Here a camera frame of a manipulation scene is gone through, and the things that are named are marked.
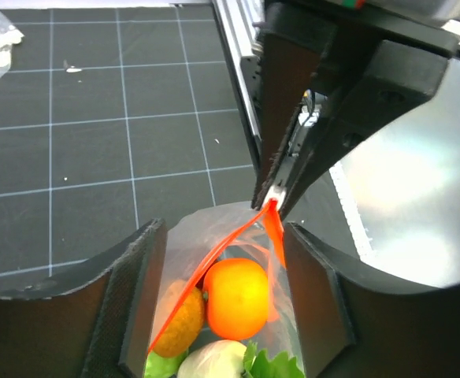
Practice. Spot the orange toy fruit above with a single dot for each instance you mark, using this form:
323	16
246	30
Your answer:
236	291

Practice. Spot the black grid cutting mat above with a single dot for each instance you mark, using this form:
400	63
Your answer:
110	117

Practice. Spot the clear bag orange zipper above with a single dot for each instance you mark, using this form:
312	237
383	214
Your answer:
211	235

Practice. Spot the green plastic leaf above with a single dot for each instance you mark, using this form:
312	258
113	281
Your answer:
256	364

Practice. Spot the brown kiwi toy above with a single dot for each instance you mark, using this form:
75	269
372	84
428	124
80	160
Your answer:
183	329

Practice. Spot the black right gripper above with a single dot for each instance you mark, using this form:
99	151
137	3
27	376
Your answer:
390	55

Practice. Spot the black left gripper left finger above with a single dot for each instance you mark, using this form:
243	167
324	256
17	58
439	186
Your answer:
95	319

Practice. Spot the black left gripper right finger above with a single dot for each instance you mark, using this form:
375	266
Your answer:
357	321

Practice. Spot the white radish toy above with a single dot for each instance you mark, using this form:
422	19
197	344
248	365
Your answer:
220	359

